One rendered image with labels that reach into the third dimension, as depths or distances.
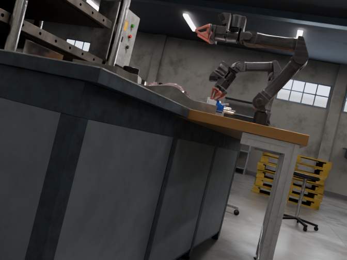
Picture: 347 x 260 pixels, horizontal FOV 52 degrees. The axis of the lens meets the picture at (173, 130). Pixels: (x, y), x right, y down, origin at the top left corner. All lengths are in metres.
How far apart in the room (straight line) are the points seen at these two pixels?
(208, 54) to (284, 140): 10.72
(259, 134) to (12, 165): 0.85
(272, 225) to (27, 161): 0.89
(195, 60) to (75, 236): 11.17
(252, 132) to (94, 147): 0.63
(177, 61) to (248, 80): 2.44
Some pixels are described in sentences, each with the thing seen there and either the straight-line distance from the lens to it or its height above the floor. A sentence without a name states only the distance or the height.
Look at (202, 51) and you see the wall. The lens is 12.08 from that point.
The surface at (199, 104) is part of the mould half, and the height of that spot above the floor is 0.84.
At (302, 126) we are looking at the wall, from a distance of 11.44.
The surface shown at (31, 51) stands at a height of 0.91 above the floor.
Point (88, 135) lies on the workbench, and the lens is 0.96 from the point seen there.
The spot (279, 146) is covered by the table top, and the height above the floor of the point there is 0.73.
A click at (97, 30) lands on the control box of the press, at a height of 1.25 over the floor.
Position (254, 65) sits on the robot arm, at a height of 1.20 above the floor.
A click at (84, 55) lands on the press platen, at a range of 2.23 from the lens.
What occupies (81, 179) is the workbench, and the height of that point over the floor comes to 0.51.
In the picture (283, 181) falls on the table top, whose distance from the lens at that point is 1.40.
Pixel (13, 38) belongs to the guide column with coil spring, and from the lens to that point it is 1.79.
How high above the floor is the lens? 0.69
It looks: 1 degrees up
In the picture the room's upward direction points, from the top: 14 degrees clockwise
